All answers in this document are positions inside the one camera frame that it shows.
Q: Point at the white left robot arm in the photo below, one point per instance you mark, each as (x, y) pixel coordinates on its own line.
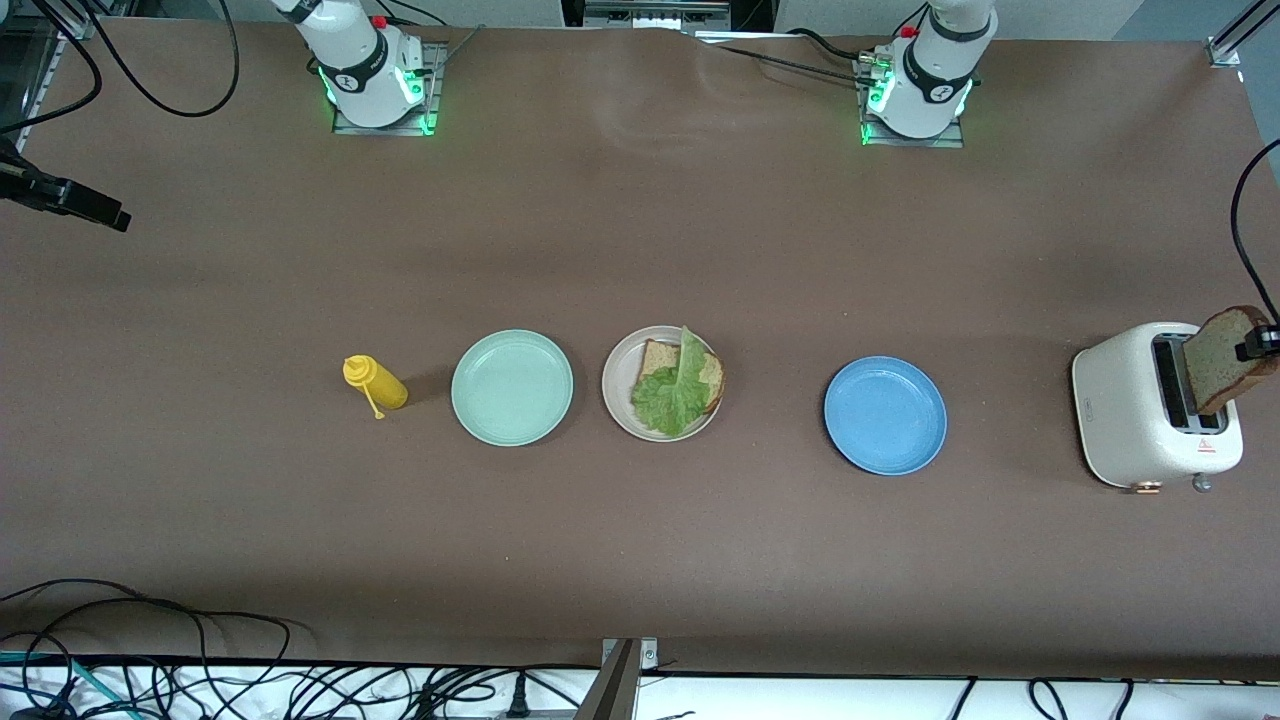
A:
(935, 70)

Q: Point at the aluminium profile bar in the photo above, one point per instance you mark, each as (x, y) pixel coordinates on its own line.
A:
(612, 690)

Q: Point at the white power strip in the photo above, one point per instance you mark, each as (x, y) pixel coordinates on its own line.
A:
(650, 15)

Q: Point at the yellow squeeze bottle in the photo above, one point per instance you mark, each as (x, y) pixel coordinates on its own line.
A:
(385, 385)

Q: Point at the small metal bracket plate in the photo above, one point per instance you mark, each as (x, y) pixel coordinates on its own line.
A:
(648, 652)

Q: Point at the cream white toaster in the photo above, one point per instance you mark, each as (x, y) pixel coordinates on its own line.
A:
(1120, 410)

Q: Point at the blue plate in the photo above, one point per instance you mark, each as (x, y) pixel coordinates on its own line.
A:
(885, 416)

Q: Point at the black power plug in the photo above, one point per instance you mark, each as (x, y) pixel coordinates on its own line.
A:
(517, 695)

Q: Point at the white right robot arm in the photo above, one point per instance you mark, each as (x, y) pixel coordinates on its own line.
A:
(355, 60)

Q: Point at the mint green plate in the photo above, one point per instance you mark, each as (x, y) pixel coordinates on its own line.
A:
(512, 388)

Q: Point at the beige plate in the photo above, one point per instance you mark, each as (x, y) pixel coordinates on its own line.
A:
(620, 395)

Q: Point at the aluminium frame rail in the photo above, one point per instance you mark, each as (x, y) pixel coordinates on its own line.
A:
(45, 70)
(1225, 48)

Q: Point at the green lettuce leaf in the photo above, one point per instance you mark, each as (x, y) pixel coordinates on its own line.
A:
(670, 395)

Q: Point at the brown bread slice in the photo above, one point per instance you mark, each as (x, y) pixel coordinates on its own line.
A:
(1215, 360)
(714, 375)

